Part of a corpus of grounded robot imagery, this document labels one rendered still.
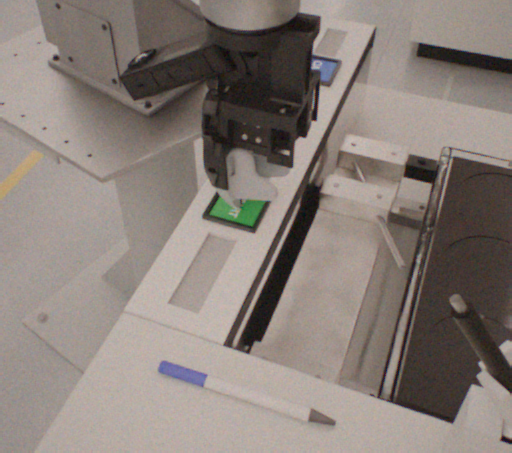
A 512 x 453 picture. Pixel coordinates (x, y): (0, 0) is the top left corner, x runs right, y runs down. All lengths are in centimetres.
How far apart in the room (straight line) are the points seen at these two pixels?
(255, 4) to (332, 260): 34
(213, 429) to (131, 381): 8
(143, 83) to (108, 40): 42
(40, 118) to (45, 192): 112
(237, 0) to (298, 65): 7
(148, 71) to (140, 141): 41
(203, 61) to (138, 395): 26
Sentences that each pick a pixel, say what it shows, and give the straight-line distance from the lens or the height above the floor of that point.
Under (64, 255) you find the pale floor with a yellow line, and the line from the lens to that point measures 192.
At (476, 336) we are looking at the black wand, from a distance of 36.
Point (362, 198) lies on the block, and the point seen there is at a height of 91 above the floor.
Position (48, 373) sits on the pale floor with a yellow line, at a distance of 170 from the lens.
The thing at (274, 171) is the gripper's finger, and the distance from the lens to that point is 60.
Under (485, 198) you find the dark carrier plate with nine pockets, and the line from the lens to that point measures 77.
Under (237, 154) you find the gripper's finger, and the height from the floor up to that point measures 105.
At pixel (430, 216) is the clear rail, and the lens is 73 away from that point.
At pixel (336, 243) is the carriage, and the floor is 88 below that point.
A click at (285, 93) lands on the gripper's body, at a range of 50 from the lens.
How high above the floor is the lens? 141
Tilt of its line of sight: 44 degrees down
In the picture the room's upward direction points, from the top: straight up
